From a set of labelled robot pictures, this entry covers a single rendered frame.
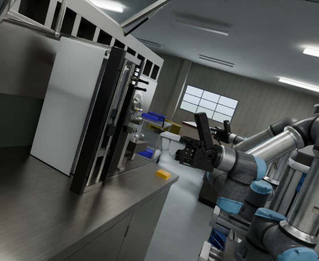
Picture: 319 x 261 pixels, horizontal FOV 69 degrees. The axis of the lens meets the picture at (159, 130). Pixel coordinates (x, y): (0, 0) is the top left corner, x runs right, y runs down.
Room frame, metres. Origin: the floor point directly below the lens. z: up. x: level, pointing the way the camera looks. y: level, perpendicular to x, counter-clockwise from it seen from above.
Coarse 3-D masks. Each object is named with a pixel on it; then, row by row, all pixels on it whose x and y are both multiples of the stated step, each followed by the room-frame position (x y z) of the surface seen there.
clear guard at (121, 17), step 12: (96, 0) 1.25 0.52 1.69; (108, 0) 1.28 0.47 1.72; (120, 0) 1.32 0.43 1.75; (132, 0) 1.35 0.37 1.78; (144, 0) 1.39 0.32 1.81; (156, 0) 1.42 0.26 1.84; (108, 12) 1.37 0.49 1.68; (120, 12) 1.41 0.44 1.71; (132, 12) 1.45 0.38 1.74; (120, 24) 1.51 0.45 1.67
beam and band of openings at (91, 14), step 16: (32, 0) 1.02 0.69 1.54; (48, 0) 1.02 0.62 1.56; (80, 0) 1.16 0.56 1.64; (16, 16) 0.90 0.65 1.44; (32, 16) 1.03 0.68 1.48; (48, 16) 1.03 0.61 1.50; (64, 16) 1.18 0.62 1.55; (80, 16) 1.18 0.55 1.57; (96, 16) 1.28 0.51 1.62; (64, 32) 1.18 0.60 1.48; (80, 32) 1.30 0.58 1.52; (96, 32) 1.31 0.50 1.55; (112, 32) 1.43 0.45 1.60; (128, 48) 1.68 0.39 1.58; (144, 48) 1.82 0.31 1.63; (128, 64) 1.74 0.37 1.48; (144, 64) 1.89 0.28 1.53; (160, 64) 2.14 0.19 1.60
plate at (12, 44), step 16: (0, 32) 0.86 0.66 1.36; (16, 32) 0.91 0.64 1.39; (32, 32) 0.97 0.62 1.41; (0, 48) 0.87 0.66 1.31; (16, 48) 0.92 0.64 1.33; (32, 48) 0.99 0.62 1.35; (48, 48) 1.06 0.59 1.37; (0, 64) 0.88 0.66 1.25; (16, 64) 0.94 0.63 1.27; (32, 64) 1.00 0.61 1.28; (48, 64) 1.08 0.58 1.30; (0, 80) 0.89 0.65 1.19; (16, 80) 0.95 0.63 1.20; (32, 80) 1.02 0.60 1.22; (48, 80) 1.10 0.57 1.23; (144, 80) 1.96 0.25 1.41; (32, 96) 1.04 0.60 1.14; (144, 96) 2.04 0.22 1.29; (144, 112) 2.14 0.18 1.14
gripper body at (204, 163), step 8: (184, 136) 0.69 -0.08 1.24; (200, 144) 0.66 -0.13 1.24; (216, 144) 0.70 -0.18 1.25; (176, 152) 0.71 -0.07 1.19; (184, 152) 0.66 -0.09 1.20; (192, 152) 0.67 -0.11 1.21; (200, 152) 0.66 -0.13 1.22; (208, 152) 0.68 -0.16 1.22; (216, 152) 0.68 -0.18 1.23; (176, 160) 0.69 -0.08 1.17; (184, 160) 0.66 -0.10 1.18; (192, 160) 0.65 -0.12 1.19; (200, 160) 0.67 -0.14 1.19; (208, 160) 0.68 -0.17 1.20; (216, 160) 0.67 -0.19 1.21; (200, 168) 0.67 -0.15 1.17; (208, 168) 0.68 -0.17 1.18
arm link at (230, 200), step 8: (224, 176) 0.77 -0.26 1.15; (216, 184) 0.76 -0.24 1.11; (224, 184) 0.71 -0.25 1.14; (232, 184) 0.69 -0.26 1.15; (240, 184) 0.68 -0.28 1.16; (248, 184) 0.68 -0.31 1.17; (224, 192) 0.70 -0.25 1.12; (232, 192) 0.68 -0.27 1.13; (240, 192) 0.68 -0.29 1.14; (224, 200) 0.69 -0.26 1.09; (232, 200) 0.68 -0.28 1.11; (240, 200) 0.68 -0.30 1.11; (224, 208) 0.69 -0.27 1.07; (232, 208) 0.68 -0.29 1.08
